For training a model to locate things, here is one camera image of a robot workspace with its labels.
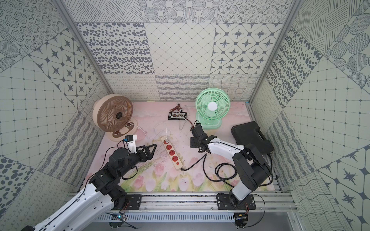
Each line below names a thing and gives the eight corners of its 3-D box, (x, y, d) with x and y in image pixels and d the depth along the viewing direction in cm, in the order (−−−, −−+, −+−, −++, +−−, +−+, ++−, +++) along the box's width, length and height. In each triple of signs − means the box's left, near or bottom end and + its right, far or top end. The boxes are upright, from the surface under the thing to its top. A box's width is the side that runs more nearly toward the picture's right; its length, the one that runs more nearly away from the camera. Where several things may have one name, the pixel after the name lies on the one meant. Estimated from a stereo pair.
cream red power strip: (177, 170, 86) (176, 168, 84) (161, 139, 100) (161, 137, 97) (184, 165, 88) (184, 164, 86) (168, 136, 102) (167, 134, 99)
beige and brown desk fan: (109, 139, 101) (81, 108, 75) (134, 120, 112) (116, 87, 86) (119, 148, 97) (92, 117, 71) (143, 127, 108) (128, 94, 82)
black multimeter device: (168, 120, 110) (167, 117, 108) (169, 114, 114) (168, 111, 112) (186, 120, 110) (186, 117, 108) (186, 114, 114) (186, 111, 112)
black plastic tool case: (246, 159, 89) (248, 156, 86) (229, 130, 103) (230, 126, 100) (273, 151, 93) (276, 148, 89) (253, 123, 107) (255, 120, 104)
